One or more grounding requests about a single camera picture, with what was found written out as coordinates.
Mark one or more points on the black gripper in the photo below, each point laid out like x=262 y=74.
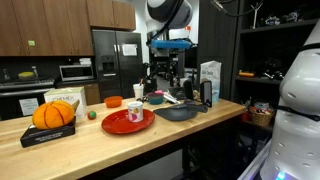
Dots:
x=169 y=58

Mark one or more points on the white popcorn can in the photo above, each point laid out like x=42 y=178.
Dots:
x=135 y=112

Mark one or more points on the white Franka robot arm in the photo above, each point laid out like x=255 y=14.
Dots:
x=296 y=133

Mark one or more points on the teal bowl with purple inside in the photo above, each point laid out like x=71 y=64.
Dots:
x=155 y=99

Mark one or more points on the orange bowl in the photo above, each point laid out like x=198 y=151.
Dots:
x=113 y=102

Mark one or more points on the red plate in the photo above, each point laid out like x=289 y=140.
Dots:
x=116 y=125

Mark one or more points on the white paper cup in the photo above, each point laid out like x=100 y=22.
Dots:
x=138 y=91

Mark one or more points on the white paper bag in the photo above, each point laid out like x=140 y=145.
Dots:
x=211 y=71

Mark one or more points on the white paper on fridge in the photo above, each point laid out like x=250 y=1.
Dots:
x=129 y=50

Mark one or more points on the black steel fridge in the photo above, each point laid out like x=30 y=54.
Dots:
x=116 y=76

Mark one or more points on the orange item on shelf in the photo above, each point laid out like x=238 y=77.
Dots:
x=246 y=74

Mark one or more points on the white stack on microwave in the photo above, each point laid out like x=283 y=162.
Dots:
x=85 y=61

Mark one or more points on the small red green ball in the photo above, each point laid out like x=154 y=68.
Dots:
x=92 y=115

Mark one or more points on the dark shelf unit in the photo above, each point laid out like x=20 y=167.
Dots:
x=260 y=50

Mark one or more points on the silver microwave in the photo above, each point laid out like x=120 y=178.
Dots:
x=76 y=73

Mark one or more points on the wicker basket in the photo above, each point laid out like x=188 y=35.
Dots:
x=261 y=118

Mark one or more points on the white branched stand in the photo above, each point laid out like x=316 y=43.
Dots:
x=256 y=13

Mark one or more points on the white Chemex box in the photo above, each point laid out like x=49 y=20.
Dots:
x=65 y=95

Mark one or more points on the orange plush basketball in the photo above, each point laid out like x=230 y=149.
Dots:
x=52 y=115

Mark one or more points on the black box with white text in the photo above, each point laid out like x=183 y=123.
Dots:
x=46 y=136

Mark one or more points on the green cabinet label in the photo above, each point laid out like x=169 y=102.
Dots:
x=31 y=43

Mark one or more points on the yellow dish on stove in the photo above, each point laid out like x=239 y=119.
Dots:
x=26 y=75

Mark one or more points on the white oven sign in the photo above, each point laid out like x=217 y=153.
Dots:
x=28 y=106

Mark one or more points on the black stove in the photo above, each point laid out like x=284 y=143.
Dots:
x=23 y=88

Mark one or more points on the blue wrist camera box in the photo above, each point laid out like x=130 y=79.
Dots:
x=170 y=44

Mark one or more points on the brown wooden wall cabinets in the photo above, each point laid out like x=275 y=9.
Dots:
x=50 y=23

